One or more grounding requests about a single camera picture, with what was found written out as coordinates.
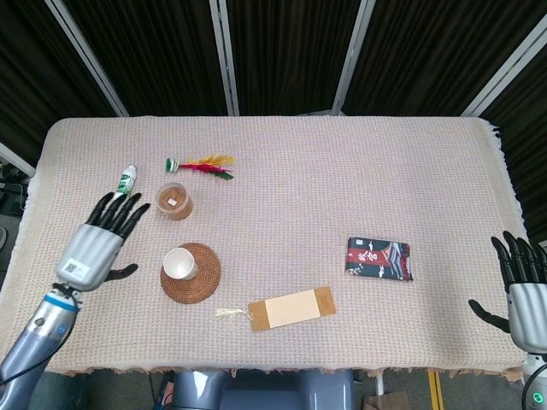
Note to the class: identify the left black grey robot hand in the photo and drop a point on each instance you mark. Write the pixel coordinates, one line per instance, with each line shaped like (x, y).
(92, 256)

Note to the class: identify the right black grey robot hand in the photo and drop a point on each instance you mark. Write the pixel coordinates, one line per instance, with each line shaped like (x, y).
(530, 312)

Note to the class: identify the white paper cup green print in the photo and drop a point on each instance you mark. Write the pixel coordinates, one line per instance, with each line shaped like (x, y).
(179, 264)

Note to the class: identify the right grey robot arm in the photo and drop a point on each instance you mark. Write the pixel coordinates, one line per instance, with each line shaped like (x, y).
(536, 380)

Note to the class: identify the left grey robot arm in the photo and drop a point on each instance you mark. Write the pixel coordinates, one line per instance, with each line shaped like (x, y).
(36, 337)

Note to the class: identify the round woven rattan coaster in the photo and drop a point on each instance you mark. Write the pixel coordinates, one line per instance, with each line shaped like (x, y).
(207, 277)

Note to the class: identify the beige woven tablecloth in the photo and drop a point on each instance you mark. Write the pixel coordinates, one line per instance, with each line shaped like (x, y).
(299, 192)

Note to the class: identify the white bottle green label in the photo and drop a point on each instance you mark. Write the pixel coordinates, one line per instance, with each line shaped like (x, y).
(127, 178)

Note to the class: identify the colourful feather shuttlecock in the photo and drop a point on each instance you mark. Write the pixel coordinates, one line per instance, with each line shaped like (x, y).
(209, 167)

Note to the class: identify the dark snack packet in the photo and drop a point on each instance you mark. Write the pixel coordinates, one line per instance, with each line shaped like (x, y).
(380, 258)

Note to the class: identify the dark fabric screen panel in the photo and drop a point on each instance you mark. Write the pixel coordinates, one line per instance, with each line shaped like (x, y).
(290, 55)
(436, 51)
(525, 149)
(158, 55)
(30, 72)

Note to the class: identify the brown cardboard box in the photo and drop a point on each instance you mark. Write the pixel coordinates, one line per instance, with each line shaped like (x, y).
(375, 403)

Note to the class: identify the brown cream bookmark with tassel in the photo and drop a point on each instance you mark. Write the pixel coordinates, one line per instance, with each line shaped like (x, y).
(295, 308)

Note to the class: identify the grey blue robot torso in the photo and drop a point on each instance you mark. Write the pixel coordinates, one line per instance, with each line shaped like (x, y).
(265, 393)

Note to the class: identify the white partition frame post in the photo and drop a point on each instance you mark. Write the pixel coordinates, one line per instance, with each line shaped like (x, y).
(504, 70)
(225, 60)
(17, 160)
(354, 60)
(89, 60)

